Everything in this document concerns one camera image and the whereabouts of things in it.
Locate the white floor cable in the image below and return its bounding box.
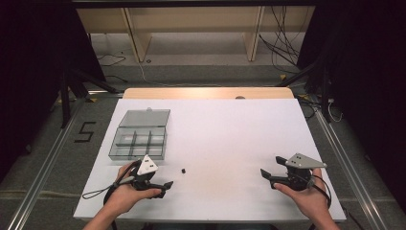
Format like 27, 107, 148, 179
137, 60, 224, 88

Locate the clear plastic compartment box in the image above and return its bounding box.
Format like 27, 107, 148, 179
107, 107, 171, 161

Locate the beige wooden shelf unit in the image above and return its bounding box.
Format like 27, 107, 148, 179
76, 5, 316, 63

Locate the person's left hand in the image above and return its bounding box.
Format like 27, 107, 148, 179
104, 161, 163, 216

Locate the aluminium floor rail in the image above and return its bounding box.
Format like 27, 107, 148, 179
312, 106, 391, 230
6, 97, 89, 230

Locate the thin black floor cable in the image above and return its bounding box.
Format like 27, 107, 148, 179
96, 51, 128, 84

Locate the white table cover sheet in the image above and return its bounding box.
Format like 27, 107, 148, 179
73, 98, 348, 223

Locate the black curtain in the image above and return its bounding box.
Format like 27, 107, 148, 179
296, 0, 406, 212
0, 0, 107, 183

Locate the bundle of black floor cables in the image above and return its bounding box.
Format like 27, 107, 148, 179
258, 5, 309, 75

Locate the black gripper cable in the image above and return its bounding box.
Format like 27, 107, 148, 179
81, 160, 142, 230
305, 173, 333, 210

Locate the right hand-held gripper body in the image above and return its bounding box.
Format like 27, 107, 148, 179
269, 152, 327, 192

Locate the person's right hand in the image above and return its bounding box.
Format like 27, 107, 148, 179
273, 168, 332, 222

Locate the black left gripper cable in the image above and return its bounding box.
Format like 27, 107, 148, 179
81, 160, 142, 230

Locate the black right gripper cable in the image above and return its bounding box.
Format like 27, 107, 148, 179
305, 173, 333, 210

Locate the black metal stand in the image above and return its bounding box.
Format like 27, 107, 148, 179
58, 65, 121, 128
277, 54, 333, 124

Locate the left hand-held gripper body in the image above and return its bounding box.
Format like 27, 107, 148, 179
130, 154, 159, 192

